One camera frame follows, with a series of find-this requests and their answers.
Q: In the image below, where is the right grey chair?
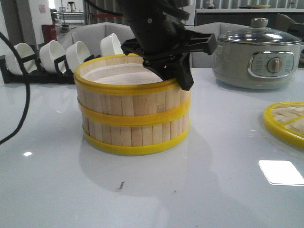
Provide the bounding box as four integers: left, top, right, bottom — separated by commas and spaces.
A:
190, 22, 248, 68

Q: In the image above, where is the white bowl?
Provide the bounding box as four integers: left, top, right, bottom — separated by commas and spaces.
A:
5, 43, 37, 75
100, 33, 123, 57
39, 40, 66, 74
66, 41, 91, 73

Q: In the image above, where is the left grey chair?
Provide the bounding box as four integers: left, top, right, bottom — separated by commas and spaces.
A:
59, 22, 135, 56

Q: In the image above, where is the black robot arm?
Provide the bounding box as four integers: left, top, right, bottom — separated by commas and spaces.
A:
118, 0, 217, 61

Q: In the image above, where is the grey electric cooking pot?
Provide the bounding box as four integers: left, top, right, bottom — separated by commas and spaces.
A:
213, 42, 304, 90

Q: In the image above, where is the woven bamboo steamer lid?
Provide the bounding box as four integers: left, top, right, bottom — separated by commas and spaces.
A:
263, 101, 304, 149

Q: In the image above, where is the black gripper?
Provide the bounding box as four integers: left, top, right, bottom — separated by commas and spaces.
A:
121, 14, 217, 90

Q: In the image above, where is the grey chair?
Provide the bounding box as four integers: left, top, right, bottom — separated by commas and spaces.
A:
59, 22, 135, 56
190, 22, 248, 68

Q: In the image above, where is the red bin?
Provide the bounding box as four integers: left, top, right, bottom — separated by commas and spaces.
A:
42, 24, 57, 44

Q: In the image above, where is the bamboo steamer tray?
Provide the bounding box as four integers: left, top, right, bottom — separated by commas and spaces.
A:
83, 112, 190, 155
74, 54, 190, 127

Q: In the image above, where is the white steamer liner cloth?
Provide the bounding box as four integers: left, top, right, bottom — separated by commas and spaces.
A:
82, 63, 162, 85

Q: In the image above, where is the black bowl rack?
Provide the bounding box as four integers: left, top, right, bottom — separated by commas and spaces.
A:
0, 54, 75, 84

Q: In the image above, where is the glass pot lid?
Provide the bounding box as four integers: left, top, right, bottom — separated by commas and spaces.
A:
218, 18, 302, 46

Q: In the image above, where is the black cable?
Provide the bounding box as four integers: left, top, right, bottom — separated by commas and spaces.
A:
0, 30, 31, 146

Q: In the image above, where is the white cabinet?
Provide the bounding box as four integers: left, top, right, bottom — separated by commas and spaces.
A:
181, 0, 196, 27

